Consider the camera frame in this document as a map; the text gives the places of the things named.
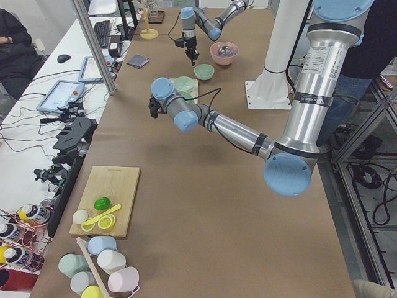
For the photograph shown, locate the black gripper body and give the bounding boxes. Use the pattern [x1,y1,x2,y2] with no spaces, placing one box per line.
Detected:
[184,37,199,66]
[148,97,161,118]

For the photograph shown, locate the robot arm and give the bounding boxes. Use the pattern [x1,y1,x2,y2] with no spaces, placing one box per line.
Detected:
[149,1,372,196]
[174,1,254,66]

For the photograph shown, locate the pink bowl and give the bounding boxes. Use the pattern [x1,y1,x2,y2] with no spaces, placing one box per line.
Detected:
[210,42,239,66]

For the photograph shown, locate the clear ice cubes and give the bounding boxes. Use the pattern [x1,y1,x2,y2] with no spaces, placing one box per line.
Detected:
[217,45,238,58]

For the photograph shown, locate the green bowl on tray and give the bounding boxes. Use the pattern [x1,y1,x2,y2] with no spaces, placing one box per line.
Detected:
[179,91,195,104]

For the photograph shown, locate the cream rectangular serving tray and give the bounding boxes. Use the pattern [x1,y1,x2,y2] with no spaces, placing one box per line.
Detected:
[170,78,199,104]

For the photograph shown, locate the wooden mug tree stand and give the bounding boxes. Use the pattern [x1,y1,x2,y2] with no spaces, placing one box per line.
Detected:
[140,8,159,40]

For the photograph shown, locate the grey folded cloth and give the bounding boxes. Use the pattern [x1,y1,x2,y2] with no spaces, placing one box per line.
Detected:
[127,54,149,69]

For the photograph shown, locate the black framed tray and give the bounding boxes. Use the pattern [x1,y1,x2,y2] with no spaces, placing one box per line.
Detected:
[149,10,165,24]

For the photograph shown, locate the teach pendant tablet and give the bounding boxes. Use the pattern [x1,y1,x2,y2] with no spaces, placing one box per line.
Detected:
[36,80,85,114]
[78,56,103,83]

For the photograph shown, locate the wooden cutting board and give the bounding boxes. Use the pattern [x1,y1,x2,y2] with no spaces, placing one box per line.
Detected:
[69,166,140,238]

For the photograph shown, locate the black tool holder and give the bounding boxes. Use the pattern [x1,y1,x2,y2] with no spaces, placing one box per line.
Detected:
[52,117,98,166]

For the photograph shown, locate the black keyboard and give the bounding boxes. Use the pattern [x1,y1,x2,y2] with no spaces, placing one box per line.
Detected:
[94,20,111,48]

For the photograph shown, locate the black computer mouse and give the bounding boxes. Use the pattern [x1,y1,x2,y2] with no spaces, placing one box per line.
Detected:
[57,54,71,64]

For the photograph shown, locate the yellow plastic knife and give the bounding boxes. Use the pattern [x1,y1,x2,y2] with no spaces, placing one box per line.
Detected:
[81,204,122,226]

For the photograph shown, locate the green lime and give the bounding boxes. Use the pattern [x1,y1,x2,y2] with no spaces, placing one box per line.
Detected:
[93,197,111,210]

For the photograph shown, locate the lemon slice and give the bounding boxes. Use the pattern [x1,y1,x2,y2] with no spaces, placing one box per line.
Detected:
[81,223,96,232]
[97,214,116,230]

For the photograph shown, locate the white garlic bulb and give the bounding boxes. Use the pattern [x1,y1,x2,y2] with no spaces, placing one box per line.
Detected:
[73,209,89,225]

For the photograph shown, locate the seated person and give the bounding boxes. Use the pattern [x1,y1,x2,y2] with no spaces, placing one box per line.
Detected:
[1,9,44,100]

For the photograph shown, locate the blue mug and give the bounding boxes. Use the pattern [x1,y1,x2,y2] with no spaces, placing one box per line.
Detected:
[87,236,117,256]

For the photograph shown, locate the wooden stick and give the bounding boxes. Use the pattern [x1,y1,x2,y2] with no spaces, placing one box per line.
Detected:
[76,237,110,298]

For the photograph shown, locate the white mug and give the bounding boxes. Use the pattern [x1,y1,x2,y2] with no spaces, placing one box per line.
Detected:
[97,249,127,274]

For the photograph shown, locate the pink mug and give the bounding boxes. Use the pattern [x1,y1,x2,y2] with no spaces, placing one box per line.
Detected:
[108,266,140,293]

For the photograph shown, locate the green mug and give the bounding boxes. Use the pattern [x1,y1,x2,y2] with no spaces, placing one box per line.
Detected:
[58,253,88,278]

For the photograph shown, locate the grey mug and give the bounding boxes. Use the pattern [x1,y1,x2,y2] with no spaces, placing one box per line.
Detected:
[70,271,96,296]

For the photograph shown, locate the yellow mug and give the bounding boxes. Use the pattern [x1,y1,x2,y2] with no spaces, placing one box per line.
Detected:
[81,285,104,298]

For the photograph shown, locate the aluminium frame post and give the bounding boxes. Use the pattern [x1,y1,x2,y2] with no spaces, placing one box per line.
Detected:
[71,0,116,96]

